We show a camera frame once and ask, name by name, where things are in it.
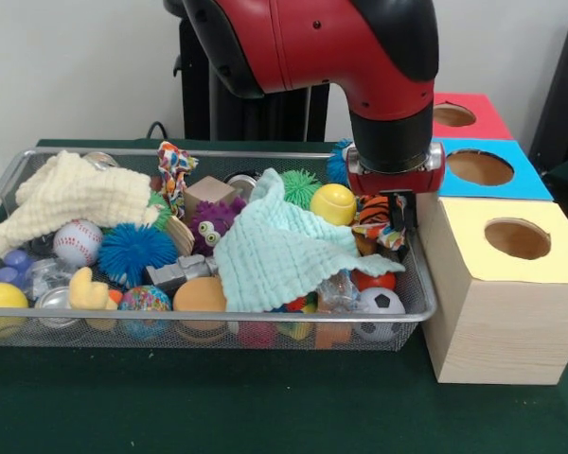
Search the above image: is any cream waffle cloth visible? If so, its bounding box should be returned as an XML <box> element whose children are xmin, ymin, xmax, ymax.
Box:
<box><xmin>0</xmin><ymin>149</ymin><xmax>162</xmax><ymax>259</ymax></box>

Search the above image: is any black looped cable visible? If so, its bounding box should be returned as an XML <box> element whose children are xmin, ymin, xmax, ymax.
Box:
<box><xmin>145</xmin><ymin>121</ymin><xmax>171</xmax><ymax>141</ymax></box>

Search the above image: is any purple spiky monster toy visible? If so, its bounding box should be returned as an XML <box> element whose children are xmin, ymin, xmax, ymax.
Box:
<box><xmin>188</xmin><ymin>197</ymin><xmax>247</xmax><ymax>259</ymax></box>

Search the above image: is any smooth yellow ball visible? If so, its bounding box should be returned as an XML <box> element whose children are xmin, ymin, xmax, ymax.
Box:
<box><xmin>310</xmin><ymin>183</ymin><xmax>359</xmax><ymax>227</ymax></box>

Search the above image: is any white baseball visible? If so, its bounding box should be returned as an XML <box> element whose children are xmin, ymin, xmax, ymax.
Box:
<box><xmin>52</xmin><ymin>218</ymin><xmax>104</xmax><ymax>267</ymax></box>

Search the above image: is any orange striped tiger plush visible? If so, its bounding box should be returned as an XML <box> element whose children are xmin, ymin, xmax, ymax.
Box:
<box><xmin>356</xmin><ymin>194</ymin><xmax>394</xmax><ymax>226</ymax></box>

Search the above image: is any small knotted multicoloured cloth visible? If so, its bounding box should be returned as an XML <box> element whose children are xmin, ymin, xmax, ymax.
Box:
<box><xmin>156</xmin><ymin>140</ymin><xmax>200</xmax><ymax>218</ymax></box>

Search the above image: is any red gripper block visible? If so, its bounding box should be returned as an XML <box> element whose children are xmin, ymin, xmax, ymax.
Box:
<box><xmin>345</xmin><ymin>141</ymin><xmax>447</xmax><ymax>234</ymax></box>

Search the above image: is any large multicoloured patterned cloth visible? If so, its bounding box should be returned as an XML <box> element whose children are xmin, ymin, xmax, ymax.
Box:
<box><xmin>352</xmin><ymin>220</ymin><xmax>408</xmax><ymax>252</ymax></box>

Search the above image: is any black and white soccer ball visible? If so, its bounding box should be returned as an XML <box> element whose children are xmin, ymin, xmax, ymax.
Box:
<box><xmin>357</xmin><ymin>287</ymin><xmax>406</xmax><ymax>341</ymax></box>

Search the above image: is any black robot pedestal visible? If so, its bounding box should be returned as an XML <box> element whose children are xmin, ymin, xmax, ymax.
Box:
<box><xmin>163</xmin><ymin>0</ymin><xmax>332</xmax><ymax>143</ymax></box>

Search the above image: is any blue spiky toy with eyes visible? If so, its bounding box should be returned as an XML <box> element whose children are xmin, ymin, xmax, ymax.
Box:
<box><xmin>326</xmin><ymin>138</ymin><xmax>354</xmax><ymax>183</ymax></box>

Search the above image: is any blue spiky ball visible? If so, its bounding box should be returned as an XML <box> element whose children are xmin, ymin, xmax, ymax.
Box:
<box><xmin>98</xmin><ymin>222</ymin><xmax>179</xmax><ymax>289</ymax></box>

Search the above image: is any dark green table cloth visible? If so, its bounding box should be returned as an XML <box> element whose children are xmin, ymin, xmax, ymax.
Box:
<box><xmin>0</xmin><ymin>137</ymin><xmax>568</xmax><ymax>454</ymax></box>

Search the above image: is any mint green waffle cloth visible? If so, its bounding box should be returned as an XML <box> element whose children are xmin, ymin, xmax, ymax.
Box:
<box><xmin>212</xmin><ymin>167</ymin><xmax>407</xmax><ymax>314</ymax></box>

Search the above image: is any orange foam ball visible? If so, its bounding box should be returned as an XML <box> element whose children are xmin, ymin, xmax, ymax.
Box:
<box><xmin>172</xmin><ymin>276</ymin><xmax>228</xmax><ymax>313</ymax></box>

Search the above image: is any wooden box with three holes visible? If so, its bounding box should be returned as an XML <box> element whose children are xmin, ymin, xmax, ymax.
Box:
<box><xmin>416</xmin><ymin>92</ymin><xmax>568</xmax><ymax>385</ymax></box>

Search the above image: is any shallow wire mesh bin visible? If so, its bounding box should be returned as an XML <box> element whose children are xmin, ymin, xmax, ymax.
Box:
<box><xmin>0</xmin><ymin>147</ymin><xmax>437</xmax><ymax>354</ymax></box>

